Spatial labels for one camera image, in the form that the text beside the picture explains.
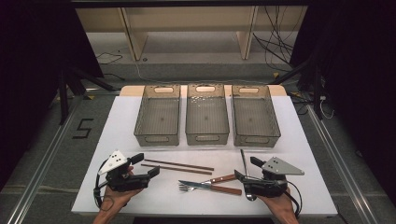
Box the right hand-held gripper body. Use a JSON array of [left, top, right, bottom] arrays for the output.
[[244, 157, 305, 199]]

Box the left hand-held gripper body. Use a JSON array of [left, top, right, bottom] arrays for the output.
[[97, 149, 150, 192]]

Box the steel spoon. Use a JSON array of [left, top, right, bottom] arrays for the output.
[[239, 148, 258, 202]]

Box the wooden-handled steel fork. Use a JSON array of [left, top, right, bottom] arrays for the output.
[[178, 174, 237, 192]]

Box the wooden-handled steel knife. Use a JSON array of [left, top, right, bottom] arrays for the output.
[[177, 179, 243, 196]]

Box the smoky clear plastic bin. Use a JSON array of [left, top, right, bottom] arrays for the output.
[[185, 83, 231, 147], [134, 84, 182, 147], [231, 84, 282, 148]]

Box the person's left hand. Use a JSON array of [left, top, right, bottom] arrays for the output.
[[100, 185, 144, 214]]

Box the person's right hand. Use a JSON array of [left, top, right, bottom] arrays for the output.
[[256, 188, 297, 217]]

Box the black metal stand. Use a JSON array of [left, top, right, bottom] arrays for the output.
[[56, 62, 119, 126], [267, 46, 325, 121]]

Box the beige wooden shelf unit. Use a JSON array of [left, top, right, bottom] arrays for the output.
[[74, 6, 309, 62]]

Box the black curtain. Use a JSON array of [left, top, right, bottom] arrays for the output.
[[290, 0, 396, 207], [0, 0, 105, 191]]

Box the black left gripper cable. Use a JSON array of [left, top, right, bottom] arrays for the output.
[[92, 160, 109, 209]]

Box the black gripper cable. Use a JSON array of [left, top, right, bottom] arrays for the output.
[[92, 160, 109, 209], [284, 180, 304, 217]]

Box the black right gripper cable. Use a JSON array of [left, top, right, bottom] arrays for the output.
[[284, 180, 304, 217]]

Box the aluminium floor rail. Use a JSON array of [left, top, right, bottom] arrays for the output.
[[6, 92, 90, 224], [306, 104, 380, 224]]

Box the thin black floor cable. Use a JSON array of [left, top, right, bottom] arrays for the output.
[[94, 51, 124, 66]]

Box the bundle of black cables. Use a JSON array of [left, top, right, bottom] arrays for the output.
[[251, 6, 301, 73]]

